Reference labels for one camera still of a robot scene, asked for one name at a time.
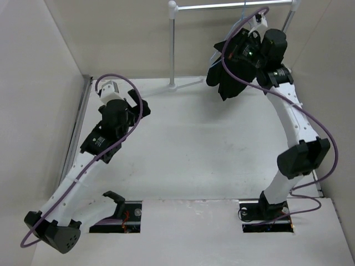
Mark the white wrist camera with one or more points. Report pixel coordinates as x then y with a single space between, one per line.
109 91
259 22

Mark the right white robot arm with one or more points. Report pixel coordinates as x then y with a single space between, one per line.
306 150

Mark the black trousers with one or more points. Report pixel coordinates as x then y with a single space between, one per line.
222 71

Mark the aluminium frame rail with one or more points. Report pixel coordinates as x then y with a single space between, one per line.
318 186
78 122

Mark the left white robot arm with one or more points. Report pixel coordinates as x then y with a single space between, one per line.
60 221

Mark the left aluminium frame rail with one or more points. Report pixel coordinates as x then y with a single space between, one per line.
78 122

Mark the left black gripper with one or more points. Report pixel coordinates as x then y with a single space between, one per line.
134 96

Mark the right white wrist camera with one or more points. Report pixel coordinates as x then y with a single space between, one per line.
259 22

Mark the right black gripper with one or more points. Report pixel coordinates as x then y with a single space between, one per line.
241 39

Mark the light blue wire hanger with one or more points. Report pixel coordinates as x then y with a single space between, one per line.
231 34

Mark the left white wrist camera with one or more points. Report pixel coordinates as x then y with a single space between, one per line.
109 91

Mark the right aluminium frame rail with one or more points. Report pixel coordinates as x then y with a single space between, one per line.
318 186

